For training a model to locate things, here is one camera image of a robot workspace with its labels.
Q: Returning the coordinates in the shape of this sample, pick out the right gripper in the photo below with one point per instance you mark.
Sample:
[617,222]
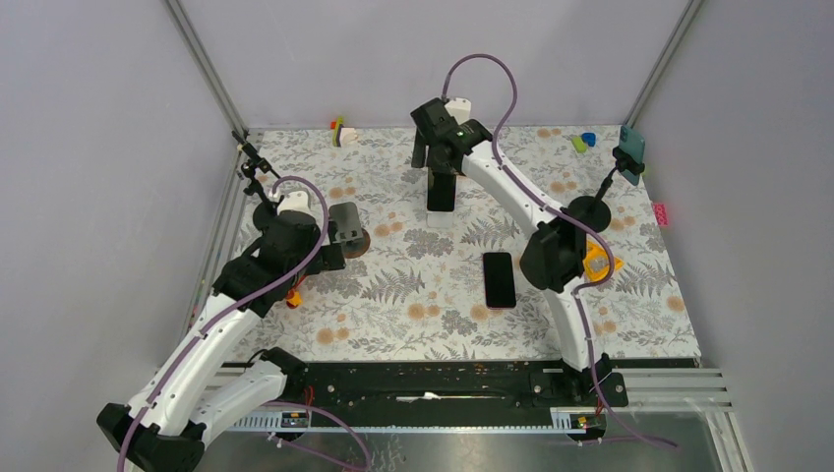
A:
[419,156]

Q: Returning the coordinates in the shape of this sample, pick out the right black tripod stand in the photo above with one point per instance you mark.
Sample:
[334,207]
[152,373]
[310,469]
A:
[592,211]

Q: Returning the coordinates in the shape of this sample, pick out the teal phone on tripod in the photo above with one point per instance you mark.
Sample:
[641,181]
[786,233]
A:
[629,154]

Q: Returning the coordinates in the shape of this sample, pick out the green cylinder block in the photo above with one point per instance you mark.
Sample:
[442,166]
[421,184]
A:
[579,144]

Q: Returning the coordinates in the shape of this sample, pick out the red yellow toy truck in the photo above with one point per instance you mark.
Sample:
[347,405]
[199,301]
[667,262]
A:
[293,298]

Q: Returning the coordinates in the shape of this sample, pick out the pink brick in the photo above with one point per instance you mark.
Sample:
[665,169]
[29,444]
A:
[661,214]

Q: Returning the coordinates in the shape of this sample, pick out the left black tripod stand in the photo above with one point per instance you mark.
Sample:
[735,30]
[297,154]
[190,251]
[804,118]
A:
[267,209]

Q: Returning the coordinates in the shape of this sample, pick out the yellow triangle frame toy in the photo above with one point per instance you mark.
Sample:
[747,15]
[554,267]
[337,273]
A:
[596,262]

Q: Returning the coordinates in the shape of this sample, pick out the blue heart block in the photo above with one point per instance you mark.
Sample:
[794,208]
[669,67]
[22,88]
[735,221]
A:
[589,139]

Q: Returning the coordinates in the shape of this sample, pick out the wooden-base grey phone stand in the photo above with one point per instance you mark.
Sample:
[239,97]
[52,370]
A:
[347,231]

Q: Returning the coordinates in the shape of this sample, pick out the black tripod stand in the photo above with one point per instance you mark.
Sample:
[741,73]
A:
[267,209]
[592,211]

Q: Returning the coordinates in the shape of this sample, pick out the black phone on white stand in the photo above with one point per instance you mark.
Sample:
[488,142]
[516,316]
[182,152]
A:
[441,191]

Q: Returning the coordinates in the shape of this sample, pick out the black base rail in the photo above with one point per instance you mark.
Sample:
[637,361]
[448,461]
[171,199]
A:
[432,395]

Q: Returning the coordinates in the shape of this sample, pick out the purple-edged black phone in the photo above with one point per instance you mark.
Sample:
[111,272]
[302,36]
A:
[499,280]

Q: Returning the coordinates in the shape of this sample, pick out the colourful block stack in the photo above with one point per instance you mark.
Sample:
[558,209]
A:
[341,135]

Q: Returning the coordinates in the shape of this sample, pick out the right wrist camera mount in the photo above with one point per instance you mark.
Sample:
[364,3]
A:
[459,108]

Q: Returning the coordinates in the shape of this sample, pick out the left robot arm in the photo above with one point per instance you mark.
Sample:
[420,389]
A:
[215,339]

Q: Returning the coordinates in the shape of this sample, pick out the floral patterned mat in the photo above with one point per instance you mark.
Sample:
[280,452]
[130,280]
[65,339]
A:
[418,292]

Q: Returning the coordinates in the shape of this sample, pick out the white phone stand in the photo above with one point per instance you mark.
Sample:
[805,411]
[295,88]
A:
[440,211]

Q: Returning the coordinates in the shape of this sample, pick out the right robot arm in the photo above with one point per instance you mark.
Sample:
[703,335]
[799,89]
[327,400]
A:
[551,262]

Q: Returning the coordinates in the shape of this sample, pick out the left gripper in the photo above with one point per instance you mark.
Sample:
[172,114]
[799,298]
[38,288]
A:
[329,256]

